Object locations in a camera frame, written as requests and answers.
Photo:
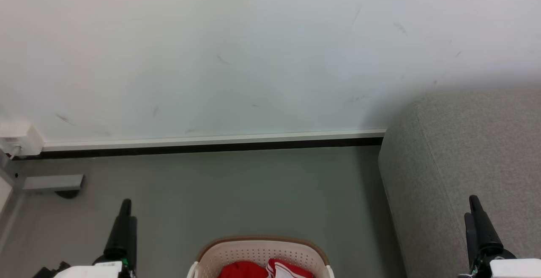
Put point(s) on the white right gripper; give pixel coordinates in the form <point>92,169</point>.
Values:
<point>513,268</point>

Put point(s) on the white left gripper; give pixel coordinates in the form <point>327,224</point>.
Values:
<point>91,270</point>

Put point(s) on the red garment with white trim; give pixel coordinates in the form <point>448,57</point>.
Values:
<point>289,269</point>

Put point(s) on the grey fabric sofa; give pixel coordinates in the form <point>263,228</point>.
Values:
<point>465,164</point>

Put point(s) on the grey metal furniture foot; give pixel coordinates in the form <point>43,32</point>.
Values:
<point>53,183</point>

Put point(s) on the white and black baseboard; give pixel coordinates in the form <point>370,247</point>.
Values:
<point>211,142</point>

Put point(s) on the beige perforated laundry basket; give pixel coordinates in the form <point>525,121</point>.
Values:
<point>258,252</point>

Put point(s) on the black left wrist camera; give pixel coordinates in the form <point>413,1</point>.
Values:
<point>50,270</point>

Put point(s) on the white wall socket box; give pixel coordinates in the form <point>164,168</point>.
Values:
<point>21,140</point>

